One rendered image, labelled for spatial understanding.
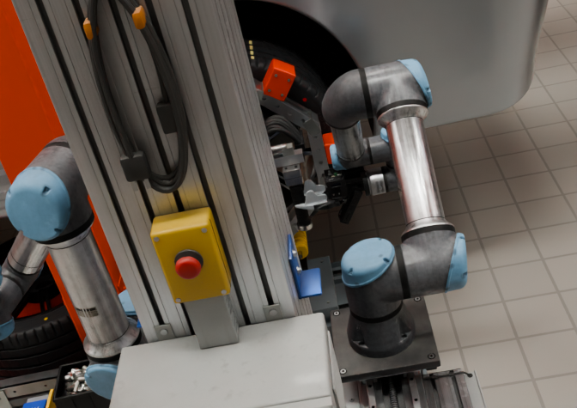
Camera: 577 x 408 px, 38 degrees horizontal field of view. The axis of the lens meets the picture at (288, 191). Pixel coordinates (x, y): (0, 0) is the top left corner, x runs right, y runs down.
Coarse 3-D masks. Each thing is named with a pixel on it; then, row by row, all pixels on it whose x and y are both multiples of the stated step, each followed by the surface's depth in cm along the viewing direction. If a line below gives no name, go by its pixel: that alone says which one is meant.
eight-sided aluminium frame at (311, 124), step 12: (264, 96) 241; (276, 108) 243; (288, 108) 243; (300, 108) 248; (300, 120) 245; (312, 120) 245; (312, 132) 247; (312, 144) 250; (324, 156) 252; (324, 168) 254; (324, 180) 256; (288, 216) 268
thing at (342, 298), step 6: (336, 264) 320; (336, 270) 319; (336, 276) 312; (336, 282) 312; (342, 282) 312; (336, 288) 310; (342, 288) 309; (342, 294) 306; (342, 300) 304; (342, 306) 296; (348, 306) 295; (330, 318) 295; (330, 324) 294; (330, 330) 291
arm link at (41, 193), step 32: (64, 160) 148; (32, 192) 142; (64, 192) 144; (32, 224) 145; (64, 224) 144; (64, 256) 151; (96, 256) 155; (96, 288) 156; (96, 320) 159; (128, 320) 167; (96, 352) 163; (96, 384) 166
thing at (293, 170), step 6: (282, 168) 231; (288, 168) 230; (294, 168) 229; (300, 168) 229; (288, 174) 229; (294, 174) 229; (300, 174) 229; (288, 180) 230; (294, 180) 230; (300, 180) 230
